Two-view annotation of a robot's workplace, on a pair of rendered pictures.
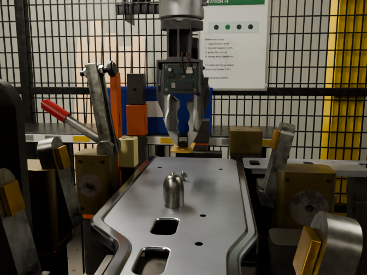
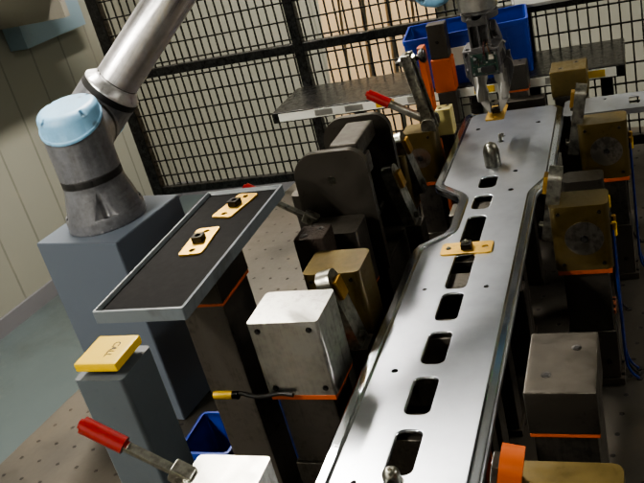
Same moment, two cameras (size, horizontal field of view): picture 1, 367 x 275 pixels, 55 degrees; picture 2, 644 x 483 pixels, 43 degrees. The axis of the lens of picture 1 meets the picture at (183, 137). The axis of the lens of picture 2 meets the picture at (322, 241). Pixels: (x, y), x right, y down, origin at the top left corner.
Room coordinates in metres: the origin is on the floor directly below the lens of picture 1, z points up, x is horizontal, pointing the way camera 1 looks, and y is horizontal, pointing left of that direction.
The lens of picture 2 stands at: (-1.02, -0.09, 1.62)
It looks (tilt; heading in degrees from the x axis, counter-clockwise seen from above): 25 degrees down; 18
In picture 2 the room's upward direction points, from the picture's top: 15 degrees counter-clockwise
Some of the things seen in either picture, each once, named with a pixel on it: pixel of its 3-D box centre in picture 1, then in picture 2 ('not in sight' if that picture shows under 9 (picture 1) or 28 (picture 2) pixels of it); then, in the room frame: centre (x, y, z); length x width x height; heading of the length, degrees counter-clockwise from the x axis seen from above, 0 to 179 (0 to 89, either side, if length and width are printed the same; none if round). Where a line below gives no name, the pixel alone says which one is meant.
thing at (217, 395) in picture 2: not in sight; (252, 395); (-0.18, 0.33, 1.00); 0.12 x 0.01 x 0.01; 84
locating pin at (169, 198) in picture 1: (173, 193); (492, 157); (0.51, 0.02, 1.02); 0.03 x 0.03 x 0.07
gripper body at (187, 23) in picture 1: (181, 59); (483, 41); (0.60, 0.00, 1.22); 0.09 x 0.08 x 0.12; 174
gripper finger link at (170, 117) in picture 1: (170, 120); (481, 94); (0.61, 0.02, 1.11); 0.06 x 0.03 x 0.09; 174
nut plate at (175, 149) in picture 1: (183, 144); (496, 110); (0.63, 0.00, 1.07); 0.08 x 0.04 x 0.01; 174
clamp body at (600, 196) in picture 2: not in sight; (598, 291); (0.21, -0.14, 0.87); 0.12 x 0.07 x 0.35; 84
